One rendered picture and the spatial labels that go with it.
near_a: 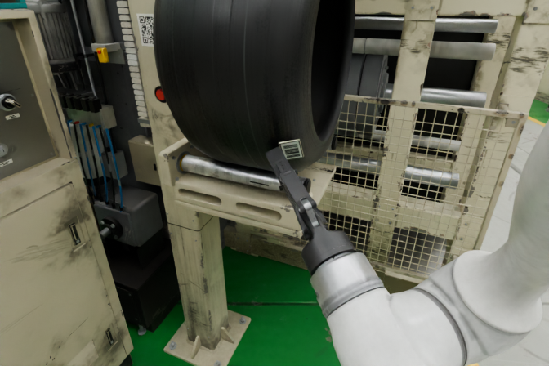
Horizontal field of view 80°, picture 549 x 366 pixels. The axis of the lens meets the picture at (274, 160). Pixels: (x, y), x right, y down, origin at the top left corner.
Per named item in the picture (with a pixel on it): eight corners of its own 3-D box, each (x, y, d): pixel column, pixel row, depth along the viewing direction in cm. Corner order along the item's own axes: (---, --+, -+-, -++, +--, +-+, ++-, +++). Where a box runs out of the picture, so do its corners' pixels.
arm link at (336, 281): (328, 325, 47) (309, 286, 51) (383, 296, 48) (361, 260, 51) (323, 312, 40) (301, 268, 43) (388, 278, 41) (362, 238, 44)
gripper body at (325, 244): (308, 268, 44) (281, 212, 49) (314, 285, 50) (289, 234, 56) (358, 243, 44) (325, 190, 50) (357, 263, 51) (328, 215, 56)
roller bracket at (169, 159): (163, 186, 85) (157, 152, 81) (236, 134, 118) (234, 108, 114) (173, 189, 84) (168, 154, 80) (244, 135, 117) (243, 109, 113)
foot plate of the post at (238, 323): (163, 351, 133) (162, 345, 132) (200, 301, 155) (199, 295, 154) (220, 377, 124) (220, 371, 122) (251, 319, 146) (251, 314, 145)
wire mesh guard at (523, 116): (250, 233, 154) (243, 85, 123) (252, 231, 155) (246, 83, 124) (465, 292, 123) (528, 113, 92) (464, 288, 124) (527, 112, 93)
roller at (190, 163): (189, 165, 90) (178, 173, 86) (186, 150, 88) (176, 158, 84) (310, 190, 78) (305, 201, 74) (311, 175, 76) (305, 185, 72)
